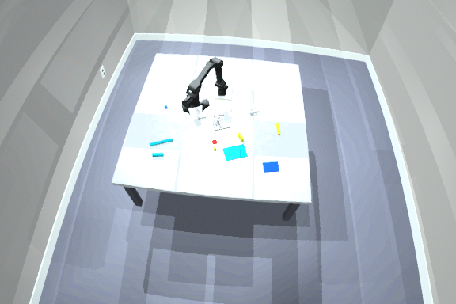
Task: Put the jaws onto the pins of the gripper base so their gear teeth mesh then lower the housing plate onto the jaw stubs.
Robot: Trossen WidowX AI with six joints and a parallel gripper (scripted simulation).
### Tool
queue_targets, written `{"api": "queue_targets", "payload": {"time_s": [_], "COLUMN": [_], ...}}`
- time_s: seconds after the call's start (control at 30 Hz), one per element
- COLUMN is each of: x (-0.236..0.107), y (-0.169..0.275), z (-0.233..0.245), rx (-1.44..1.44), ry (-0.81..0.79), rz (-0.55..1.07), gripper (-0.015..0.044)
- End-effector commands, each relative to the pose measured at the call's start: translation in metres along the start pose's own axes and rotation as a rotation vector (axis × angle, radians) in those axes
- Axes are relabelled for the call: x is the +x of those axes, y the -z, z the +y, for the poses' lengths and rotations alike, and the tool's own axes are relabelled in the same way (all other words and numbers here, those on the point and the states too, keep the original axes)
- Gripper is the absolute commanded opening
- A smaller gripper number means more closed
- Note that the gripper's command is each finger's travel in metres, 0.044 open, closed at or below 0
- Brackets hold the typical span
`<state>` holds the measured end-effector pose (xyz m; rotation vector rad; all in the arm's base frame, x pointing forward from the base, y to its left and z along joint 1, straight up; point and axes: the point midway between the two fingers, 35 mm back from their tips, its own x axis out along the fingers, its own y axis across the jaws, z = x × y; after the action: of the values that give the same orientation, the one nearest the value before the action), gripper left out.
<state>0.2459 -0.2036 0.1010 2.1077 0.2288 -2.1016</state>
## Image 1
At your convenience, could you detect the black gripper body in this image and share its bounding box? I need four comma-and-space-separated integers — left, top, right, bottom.
182, 98, 210, 112

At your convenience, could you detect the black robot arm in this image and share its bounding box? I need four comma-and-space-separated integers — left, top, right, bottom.
181, 57, 229, 108

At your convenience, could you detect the cyan flat plate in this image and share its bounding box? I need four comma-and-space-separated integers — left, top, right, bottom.
223, 144, 248, 161

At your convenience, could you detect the blue flat rectangular pad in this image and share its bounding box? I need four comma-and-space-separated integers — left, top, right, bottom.
263, 161, 279, 172

